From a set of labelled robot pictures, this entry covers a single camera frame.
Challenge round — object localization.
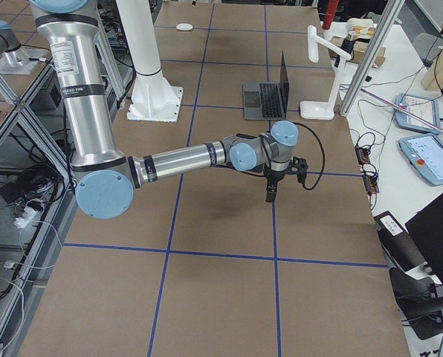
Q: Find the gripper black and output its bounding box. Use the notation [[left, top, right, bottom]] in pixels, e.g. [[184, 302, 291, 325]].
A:
[[264, 167, 285, 203]]

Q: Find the grey laptop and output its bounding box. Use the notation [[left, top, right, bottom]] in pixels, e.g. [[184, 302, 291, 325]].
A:
[[242, 53, 290, 120]]

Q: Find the white desk lamp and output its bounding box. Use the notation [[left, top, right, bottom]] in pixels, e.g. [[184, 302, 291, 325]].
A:
[[300, 25, 352, 120]]

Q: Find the white computer mouse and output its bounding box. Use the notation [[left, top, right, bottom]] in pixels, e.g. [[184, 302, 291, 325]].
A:
[[176, 23, 193, 31]]

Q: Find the near blue teach pendant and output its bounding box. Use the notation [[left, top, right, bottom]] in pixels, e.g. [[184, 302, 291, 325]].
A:
[[398, 133, 443, 186]]

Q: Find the blue teach pendant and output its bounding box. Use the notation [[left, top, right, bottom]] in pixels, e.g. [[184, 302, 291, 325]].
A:
[[398, 133, 443, 186], [395, 93, 441, 135]]

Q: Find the cardboard box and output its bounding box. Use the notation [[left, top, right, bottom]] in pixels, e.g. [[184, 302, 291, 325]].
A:
[[331, 35, 387, 70]]

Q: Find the black monitor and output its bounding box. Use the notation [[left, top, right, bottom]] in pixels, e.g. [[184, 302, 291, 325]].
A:
[[406, 194, 443, 284]]

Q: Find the far blue teach pendant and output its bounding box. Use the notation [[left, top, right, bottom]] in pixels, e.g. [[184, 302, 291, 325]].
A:
[[395, 93, 441, 135]]

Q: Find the red object at edge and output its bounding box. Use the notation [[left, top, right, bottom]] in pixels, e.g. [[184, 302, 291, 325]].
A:
[[322, 0, 339, 30]]

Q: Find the white camera pole mount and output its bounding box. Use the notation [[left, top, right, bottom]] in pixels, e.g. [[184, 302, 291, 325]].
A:
[[117, 0, 183, 123]]

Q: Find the aluminium frame post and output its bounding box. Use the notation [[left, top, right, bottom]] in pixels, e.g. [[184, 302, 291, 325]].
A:
[[339, 0, 404, 117]]

